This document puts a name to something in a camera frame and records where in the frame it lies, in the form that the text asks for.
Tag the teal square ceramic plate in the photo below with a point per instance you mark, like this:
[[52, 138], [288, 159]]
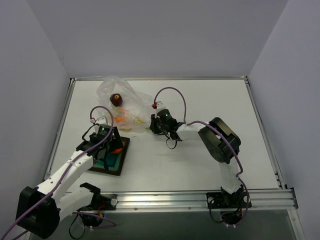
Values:
[[114, 162]]

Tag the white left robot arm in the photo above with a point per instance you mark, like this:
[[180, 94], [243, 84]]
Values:
[[42, 208]]

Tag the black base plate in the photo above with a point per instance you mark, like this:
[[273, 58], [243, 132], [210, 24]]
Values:
[[106, 202], [224, 200]]

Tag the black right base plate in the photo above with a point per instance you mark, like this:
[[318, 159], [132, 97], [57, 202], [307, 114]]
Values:
[[224, 200]]

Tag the orange fake fruit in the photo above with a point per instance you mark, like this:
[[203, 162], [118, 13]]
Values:
[[116, 145], [120, 115]]

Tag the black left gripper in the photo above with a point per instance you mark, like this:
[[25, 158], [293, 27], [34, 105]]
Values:
[[110, 145]]

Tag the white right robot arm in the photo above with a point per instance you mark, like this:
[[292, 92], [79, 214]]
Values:
[[220, 141]]

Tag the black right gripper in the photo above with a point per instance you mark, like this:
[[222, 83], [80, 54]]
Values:
[[157, 126]]

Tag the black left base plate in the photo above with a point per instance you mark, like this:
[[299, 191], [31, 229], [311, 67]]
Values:
[[106, 202]]

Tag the aluminium front rail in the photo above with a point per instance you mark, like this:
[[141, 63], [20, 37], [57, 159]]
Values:
[[196, 201]]

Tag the dark red fake apple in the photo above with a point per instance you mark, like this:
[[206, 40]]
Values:
[[116, 100]]

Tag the printed clear plastic bag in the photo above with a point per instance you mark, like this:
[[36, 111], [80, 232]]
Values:
[[138, 105]]

